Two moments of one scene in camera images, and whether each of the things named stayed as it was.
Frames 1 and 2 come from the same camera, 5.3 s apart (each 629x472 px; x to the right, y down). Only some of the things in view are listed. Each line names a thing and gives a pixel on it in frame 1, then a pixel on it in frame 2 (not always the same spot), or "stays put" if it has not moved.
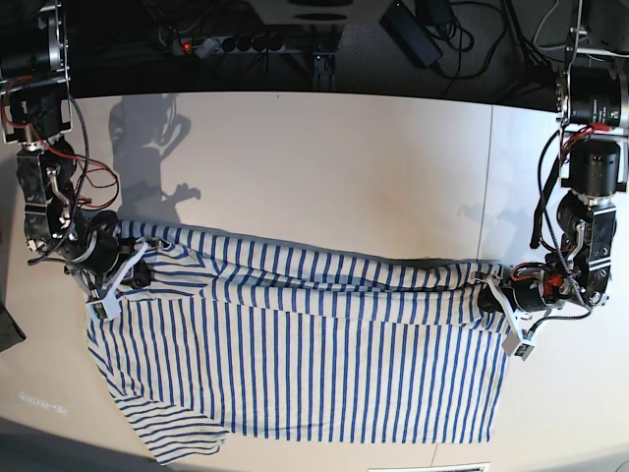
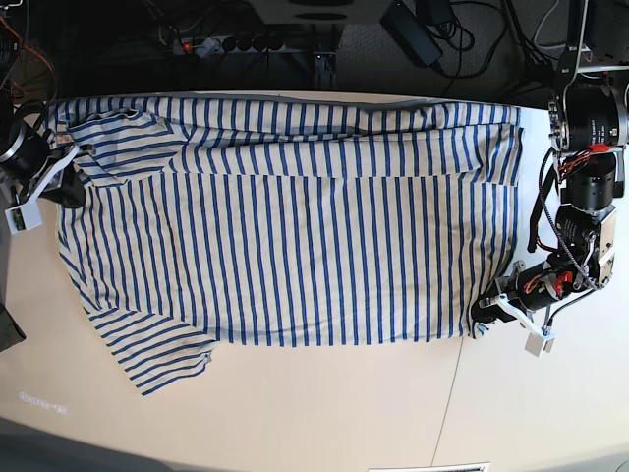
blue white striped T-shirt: [242, 338] -> [253, 220]
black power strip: [244, 44] stays put
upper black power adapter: [400, 22] stays put
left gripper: [105, 283] -> [57, 180]
